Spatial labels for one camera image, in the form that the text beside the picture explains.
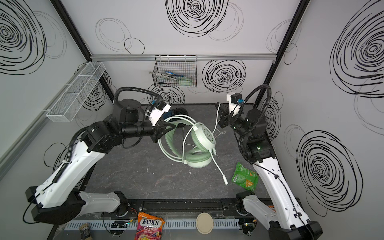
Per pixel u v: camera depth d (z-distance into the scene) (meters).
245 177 0.79
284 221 0.37
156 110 0.48
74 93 0.72
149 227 0.66
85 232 0.65
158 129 0.48
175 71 1.24
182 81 0.87
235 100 0.49
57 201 0.38
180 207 0.75
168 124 0.55
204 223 0.64
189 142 0.99
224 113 0.57
